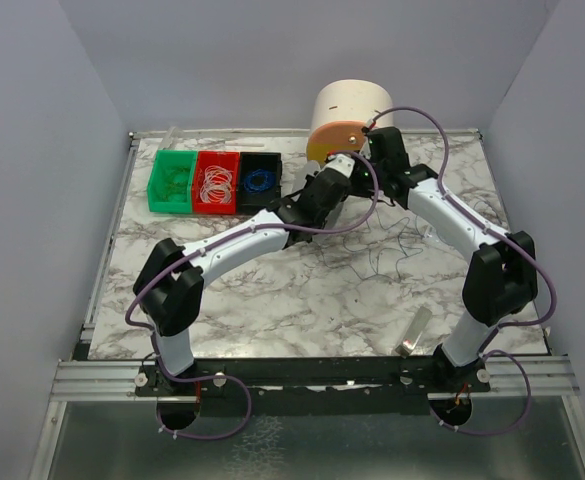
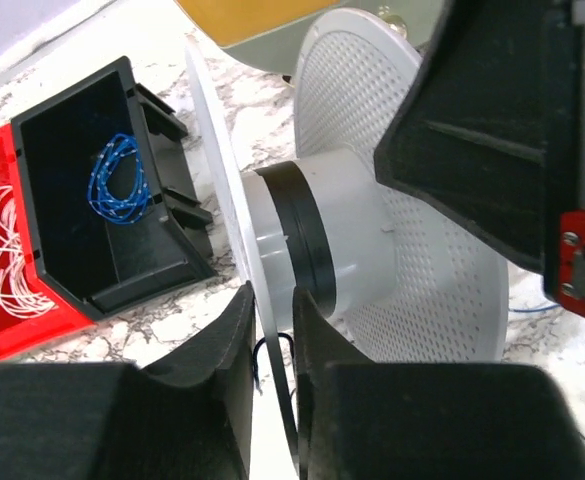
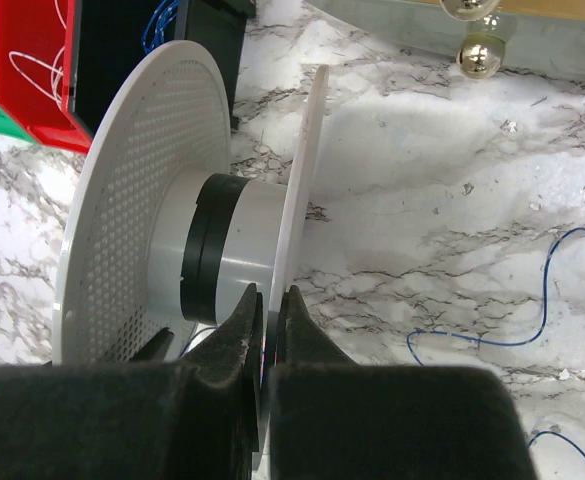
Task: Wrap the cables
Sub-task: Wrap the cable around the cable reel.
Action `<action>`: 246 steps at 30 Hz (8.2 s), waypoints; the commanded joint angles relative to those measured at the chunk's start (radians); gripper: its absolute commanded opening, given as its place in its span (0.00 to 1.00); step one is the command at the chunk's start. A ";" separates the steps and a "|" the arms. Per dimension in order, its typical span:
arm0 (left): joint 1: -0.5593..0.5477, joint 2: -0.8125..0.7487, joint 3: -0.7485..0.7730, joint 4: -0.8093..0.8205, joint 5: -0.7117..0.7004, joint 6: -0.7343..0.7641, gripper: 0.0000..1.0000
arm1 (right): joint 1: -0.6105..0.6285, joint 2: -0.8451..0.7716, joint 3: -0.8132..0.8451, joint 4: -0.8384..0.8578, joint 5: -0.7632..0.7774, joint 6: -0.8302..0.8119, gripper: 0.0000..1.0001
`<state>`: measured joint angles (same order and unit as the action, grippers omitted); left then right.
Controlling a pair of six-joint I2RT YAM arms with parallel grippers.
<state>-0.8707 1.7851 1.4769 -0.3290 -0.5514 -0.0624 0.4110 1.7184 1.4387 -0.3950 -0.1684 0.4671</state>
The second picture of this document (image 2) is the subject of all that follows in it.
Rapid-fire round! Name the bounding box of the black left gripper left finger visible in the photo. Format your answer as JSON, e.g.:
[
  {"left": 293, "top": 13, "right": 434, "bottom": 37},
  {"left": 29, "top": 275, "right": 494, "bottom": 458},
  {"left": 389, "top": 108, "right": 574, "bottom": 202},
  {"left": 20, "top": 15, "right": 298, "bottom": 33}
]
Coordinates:
[{"left": 0, "top": 284, "right": 255, "bottom": 479}]

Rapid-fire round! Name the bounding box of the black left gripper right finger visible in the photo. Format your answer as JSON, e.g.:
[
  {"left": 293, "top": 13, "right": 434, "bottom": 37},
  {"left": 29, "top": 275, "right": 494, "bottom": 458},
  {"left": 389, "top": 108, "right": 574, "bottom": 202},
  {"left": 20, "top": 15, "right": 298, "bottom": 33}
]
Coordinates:
[{"left": 293, "top": 288, "right": 585, "bottom": 480}]

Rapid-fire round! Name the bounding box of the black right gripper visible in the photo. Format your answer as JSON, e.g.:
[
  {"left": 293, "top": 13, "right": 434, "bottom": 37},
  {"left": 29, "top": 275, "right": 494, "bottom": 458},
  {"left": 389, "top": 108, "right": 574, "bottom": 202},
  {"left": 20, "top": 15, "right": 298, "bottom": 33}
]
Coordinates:
[{"left": 374, "top": 1, "right": 585, "bottom": 318}]

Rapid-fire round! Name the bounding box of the long blue wire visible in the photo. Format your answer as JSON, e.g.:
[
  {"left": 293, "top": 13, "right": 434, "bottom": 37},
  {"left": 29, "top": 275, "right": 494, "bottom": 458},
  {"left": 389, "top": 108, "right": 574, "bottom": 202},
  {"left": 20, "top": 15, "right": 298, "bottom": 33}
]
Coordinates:
[{"left": 250, "top": 299, "right": 585, "bottom": 459}]

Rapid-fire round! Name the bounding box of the white perforated cable spool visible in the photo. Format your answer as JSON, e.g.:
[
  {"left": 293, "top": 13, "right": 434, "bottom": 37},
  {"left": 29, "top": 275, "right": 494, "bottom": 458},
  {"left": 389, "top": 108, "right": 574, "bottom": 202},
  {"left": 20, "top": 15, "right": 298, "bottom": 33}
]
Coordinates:
[{"left": 186, "top": 8, "right": 509, "bottom": 476}]

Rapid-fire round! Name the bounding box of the red plastic bin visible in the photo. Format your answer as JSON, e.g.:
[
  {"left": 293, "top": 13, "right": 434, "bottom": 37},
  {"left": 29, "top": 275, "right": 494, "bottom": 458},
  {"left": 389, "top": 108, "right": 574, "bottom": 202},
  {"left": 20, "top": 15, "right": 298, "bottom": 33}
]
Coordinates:
[{"left": 0, "top": 124, "right": 94, "bottom": 361}]

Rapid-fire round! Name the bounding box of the round three-drawer cabinet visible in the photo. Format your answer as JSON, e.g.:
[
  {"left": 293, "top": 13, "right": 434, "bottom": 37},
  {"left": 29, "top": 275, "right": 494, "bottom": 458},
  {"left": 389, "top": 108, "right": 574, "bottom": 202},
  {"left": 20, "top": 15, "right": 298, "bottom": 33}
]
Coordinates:
[{"left": 176, "top": 0, "right": 444, "bottom": 76}]

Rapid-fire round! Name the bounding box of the black plastic bin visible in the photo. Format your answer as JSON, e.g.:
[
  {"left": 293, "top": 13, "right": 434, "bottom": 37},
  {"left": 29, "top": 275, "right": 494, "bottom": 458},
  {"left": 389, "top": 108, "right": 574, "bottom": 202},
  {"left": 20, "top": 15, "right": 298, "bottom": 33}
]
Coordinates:
[{"left": 11, "top": 56, "right": 214, "bottom": 321}]

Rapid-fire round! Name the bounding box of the white wire coil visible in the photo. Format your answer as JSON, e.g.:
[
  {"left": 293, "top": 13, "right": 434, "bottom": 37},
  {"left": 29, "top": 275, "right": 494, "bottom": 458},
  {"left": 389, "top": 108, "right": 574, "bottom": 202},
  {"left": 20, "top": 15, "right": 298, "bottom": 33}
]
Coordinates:
[{"left": 0, "top": 184, "right": 58, "bottom": 317}]

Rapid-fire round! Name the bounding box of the blue wire coil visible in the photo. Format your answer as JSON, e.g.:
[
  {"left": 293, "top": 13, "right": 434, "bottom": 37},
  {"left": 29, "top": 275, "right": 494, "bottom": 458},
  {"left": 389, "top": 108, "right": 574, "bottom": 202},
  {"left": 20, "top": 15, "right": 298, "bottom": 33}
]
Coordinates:
[{"left": 86, "top": 132, "right": 152, "bottom": 226}]

